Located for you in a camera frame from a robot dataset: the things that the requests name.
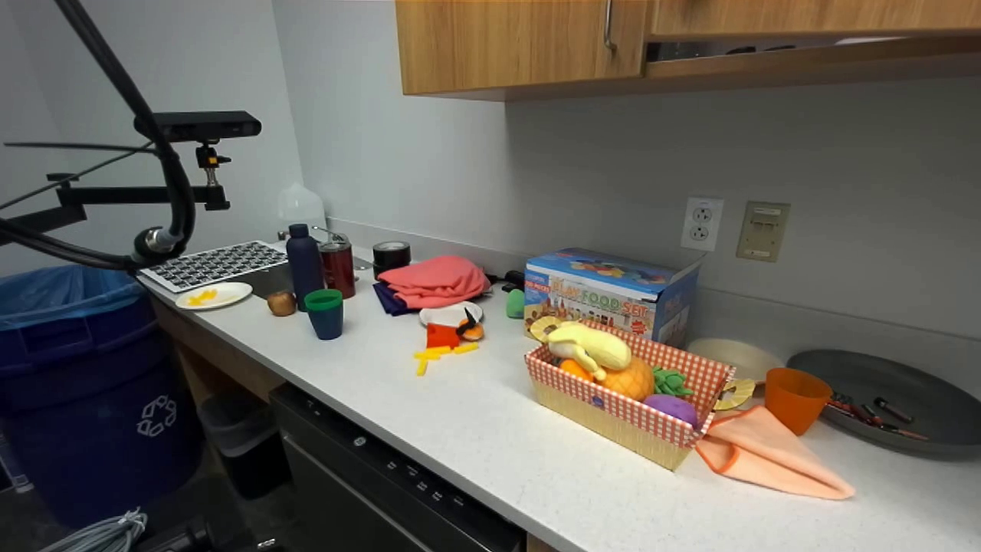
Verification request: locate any yellow banana plush toy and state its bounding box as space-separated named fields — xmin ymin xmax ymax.
xmin=529 ymin=312 xmax=634 ymax=383

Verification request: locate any orange and black toy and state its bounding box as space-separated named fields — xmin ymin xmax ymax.
xmin=456 ymin=304 xmax=490 ymax=346

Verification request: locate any red fries box toy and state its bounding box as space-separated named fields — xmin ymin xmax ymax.
xmin=423 ymin=321 xmax=468 ymax=353

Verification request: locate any blue toy cardboard box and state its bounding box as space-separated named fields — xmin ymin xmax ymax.
xmin=520 ymin=246 xmax=703 ymax=350

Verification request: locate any small orange plush toy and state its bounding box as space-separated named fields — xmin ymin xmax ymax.
xmin=557 ymin=356 xmax=598 ymax=383

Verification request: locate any green plush toy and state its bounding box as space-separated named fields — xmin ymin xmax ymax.
xmin=653 ymin=366 xmax=694 ymax=401

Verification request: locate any purple plush toy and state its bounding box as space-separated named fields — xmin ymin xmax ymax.
xmin=645 ymin=394 xmax=703 ymax=428

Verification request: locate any salmon cloth pile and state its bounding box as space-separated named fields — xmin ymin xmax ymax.
xmin=377 ymin=253 xmax=493 ymax=312

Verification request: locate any white round dish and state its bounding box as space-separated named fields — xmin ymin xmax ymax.
xmin=418 ymin=299 xmax=485 ymax=330

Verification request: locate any black round jar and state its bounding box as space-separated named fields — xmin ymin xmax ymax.
xmin=372 ymin=238 xmax=415 ymax=275

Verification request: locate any navy blue cloth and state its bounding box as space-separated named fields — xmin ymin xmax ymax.
xmin=372 ymin=279 xmax=412 ymax=320

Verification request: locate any dark red can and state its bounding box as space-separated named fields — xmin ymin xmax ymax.
xmin=320 ymin=233 xmax=359 ymax=299

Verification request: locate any green cup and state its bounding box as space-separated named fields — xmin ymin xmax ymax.
xmin=301 ymin=289 xmax=346 ymax=342

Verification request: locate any red checkered basket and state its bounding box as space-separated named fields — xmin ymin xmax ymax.
xmin=524 ymin=321 xmax=736 ymax=473

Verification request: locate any dark blue bottle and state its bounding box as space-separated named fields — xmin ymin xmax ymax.
xmin=284 ymin=221 xmax=324 ymax=299

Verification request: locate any clear plastic jug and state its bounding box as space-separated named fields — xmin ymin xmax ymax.
xmin=277 ymin=182 xmax=332 ymax=243

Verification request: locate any black dishwasher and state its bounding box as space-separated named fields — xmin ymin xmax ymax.
xmin=269 ymin=379 xmax=531 ymax=552

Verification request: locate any white bowl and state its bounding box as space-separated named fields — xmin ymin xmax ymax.
xmin=682 ymin=334 xmax=789 ymax=388

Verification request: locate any small white oval plate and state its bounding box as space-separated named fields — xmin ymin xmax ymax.
xmin=173 ymin=279 xmax=254 ymax=312

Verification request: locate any small black bin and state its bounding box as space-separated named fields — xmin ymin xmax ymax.
xmin=197 ymin=394 xmax=295 ymax=499

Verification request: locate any orange plastic cup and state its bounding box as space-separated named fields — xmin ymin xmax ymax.
xmin=765 ymin=366 xmax=835 ymax=438

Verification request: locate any salmon folded napkin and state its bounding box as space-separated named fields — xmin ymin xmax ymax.
xmin=694 ymin=401 xmax=856 ymax=502

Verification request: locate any red stick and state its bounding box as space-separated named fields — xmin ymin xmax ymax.
xmin=824 ymin=394 xmax=929 ymax=443

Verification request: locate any blue recycling bin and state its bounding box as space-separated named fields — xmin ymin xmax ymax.
xmin=0 ymin=261 xmax=204 ymax=529

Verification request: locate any black stick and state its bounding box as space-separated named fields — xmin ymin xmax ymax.
xmin=871 ymin=396 xmax=920 ymax=426

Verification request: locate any grey round tray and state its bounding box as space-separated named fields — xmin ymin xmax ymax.
xmin=786 ymin=346 xmax=981 ymax=462

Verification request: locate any grey cloth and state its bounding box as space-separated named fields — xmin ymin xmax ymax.
xmin=41 ymin=506 xmax=150 ymax=552

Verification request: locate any white wall outlet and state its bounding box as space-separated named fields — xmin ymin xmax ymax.
xmin=678 ymin=193 xmax=727 ymax=253

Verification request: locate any yellow ring toy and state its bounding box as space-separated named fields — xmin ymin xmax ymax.
xmin=712 ymin=377 xmax=762 ymax=417

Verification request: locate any beige wall switch plate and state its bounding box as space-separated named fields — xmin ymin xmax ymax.
xmin=734 ymin=198 xmax=791 ymax=267

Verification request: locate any black stereo camera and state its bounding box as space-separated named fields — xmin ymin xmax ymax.
xmin=132 ymin=107 xmax=263 ymax=145

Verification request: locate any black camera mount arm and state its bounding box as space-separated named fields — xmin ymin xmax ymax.
xmin=0 ymin=137 xmax=234 ymax=238

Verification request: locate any wooden wall cabinet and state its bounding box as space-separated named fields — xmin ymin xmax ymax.
xmin=640 ymin=27 xmax=981 ymax=85

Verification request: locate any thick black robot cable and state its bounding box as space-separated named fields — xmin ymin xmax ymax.
xmin=0 ymin=0 xmax=201 ymax=273

